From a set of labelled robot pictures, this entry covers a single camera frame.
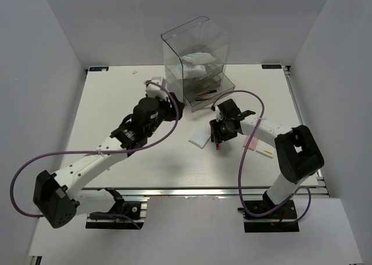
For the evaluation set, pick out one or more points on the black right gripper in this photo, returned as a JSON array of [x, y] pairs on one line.
[[218, 136]]

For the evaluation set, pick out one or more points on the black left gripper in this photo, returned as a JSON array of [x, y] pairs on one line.
[[171, 113]]

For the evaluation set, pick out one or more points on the clear acrylic organizer with drawers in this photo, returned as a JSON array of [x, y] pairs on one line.
[[197, 35]]

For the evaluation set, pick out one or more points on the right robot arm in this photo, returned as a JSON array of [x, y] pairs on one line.
[[297, 152]]

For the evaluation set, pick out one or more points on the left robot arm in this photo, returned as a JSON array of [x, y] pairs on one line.
[[61, 195]]

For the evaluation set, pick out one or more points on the pink makeup packet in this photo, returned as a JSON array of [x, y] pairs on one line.
[[252, 144]]

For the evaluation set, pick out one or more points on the white square pad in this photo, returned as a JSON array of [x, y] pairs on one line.
[[200, 138]]

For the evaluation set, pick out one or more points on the blue label sticker right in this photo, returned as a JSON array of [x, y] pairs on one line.
[[271, 66]]

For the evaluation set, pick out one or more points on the blue label sticker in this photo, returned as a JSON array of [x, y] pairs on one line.
[[271, 66], [98, 69]]

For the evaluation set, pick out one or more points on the blue label sticker left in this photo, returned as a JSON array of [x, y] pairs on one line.
[[98, 69]]

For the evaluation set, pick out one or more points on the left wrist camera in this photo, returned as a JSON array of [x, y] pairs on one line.
[[155, 88]]

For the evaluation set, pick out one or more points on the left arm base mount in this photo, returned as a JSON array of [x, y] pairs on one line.
[[122, 215]]

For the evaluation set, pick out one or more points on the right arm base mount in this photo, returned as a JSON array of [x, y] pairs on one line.
[[278, 221]]

